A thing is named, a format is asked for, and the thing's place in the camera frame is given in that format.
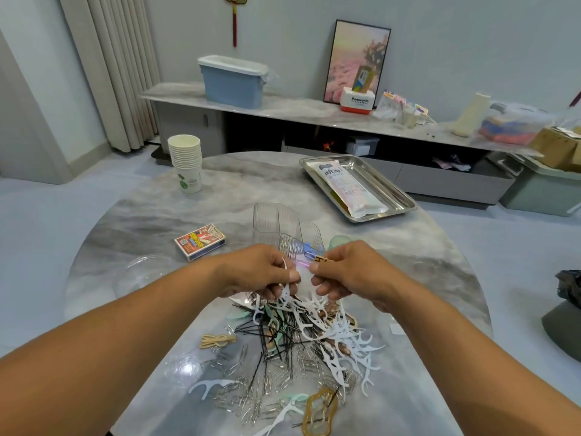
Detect person's right forearm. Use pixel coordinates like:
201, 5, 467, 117
390, 272, 581, 436

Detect pile of floss picks and clips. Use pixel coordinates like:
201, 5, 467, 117
188, 245, 387, 436

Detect person's right hand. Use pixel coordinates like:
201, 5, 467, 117
310, 239, 410, 309

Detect blue storage box white lid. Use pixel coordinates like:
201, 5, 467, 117
198, 55, 271, 110

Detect person's left hand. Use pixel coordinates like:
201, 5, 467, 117
213, 244, 303, 300

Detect cardboard box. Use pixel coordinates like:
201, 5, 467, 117
529, 127, 581, 173

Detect group of white paper cups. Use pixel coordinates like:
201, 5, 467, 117
167, 134, 203, 193

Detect clear bag of snacks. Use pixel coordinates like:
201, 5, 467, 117
372, 92, 405, 122

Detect person's left forearm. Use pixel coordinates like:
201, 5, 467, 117
0, 259, 232, 436

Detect framed pink picture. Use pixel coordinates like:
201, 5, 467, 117
323, 19, 392, 105

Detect grey cabinet with marble top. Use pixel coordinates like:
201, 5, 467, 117
140, 81, 546, 207

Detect clear ribbed organizer box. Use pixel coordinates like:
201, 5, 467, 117
252, 202, 326, 260

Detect trash bin with black bag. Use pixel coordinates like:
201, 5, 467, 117
542, 269, 581, 362

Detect cream paper roll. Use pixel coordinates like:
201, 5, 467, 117
452, 92, 492, 138

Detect metal tray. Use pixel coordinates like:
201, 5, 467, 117
298, 155, 419, 224

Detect clear round plastic bowl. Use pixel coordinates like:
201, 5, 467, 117
113, 255, 178, 298

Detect beige curtain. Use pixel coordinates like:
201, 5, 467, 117
56, 0, 163, 153

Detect small colourful box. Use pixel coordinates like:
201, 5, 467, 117
352, 66, 376, 91

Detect colourful matchbox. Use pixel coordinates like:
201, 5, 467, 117
174, 223, 227, 262

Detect white and red small box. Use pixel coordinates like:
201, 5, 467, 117
340, 87, 376, 115

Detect clear printed plastic bag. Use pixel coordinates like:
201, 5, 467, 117
315, 159, 389, 219

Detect loose papers in cabinet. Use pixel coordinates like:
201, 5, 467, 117
432, 157, 473, 173

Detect white box in cabinet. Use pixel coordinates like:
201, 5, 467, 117
346, 137, 381, 158

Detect clear storage box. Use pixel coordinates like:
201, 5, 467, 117
478, 101, 555, 146

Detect grey green storage bin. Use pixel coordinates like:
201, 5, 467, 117
494, 151, 581, 217

